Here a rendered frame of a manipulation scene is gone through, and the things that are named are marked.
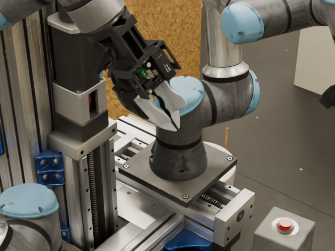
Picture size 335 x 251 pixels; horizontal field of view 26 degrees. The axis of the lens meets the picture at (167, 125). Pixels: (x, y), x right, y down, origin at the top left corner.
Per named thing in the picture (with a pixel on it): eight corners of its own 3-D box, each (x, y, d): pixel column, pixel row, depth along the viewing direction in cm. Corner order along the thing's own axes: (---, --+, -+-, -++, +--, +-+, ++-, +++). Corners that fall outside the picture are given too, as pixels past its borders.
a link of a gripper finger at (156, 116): (179, 147, 108) (146, 100, 104) (159, 141, 113) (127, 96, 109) (193, 133, 109) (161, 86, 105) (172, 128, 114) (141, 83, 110)
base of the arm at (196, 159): (137, 165, 187) (136, 134, 181) (173, 138, 196) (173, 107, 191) (184, 189, 179) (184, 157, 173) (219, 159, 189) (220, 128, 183)
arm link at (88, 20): (57, 12, 103) (97, -22, 106) (76, 38, 105) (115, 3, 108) (80, 11, 97) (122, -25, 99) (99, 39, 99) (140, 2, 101)
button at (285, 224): (280, 221, 186) (281, 214, 185) (295, 226, 185) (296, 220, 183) (274, 230, 184) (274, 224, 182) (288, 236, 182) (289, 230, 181)
